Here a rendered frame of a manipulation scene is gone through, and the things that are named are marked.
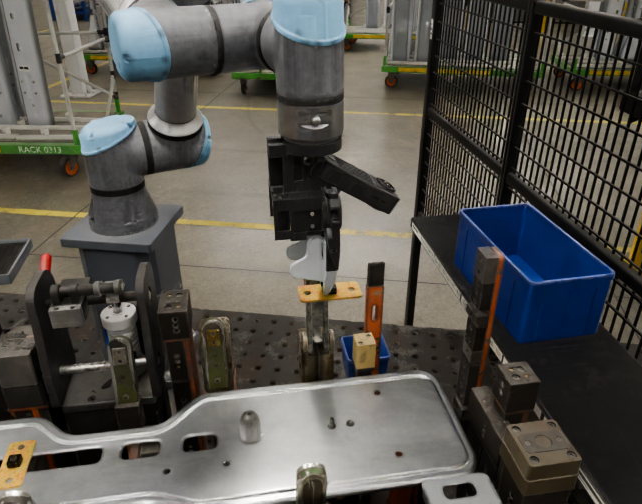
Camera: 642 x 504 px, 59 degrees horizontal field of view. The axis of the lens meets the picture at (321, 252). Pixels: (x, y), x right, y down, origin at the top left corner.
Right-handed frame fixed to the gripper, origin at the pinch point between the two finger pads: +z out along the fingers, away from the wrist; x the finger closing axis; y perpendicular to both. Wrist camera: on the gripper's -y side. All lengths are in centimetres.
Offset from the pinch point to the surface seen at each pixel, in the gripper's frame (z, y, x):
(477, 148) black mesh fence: 12, -55, -79
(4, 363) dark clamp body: 20, 51, -16
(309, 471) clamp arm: 15.1, 5.5, 17.5
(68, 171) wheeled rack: 120, 141, -381
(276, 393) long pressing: 26.8, 7.6, -8.7
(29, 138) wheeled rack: 95, 167, -393
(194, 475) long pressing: 26.7, 20.7, 6.0
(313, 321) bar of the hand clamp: 17.1, 0.3, -14.6
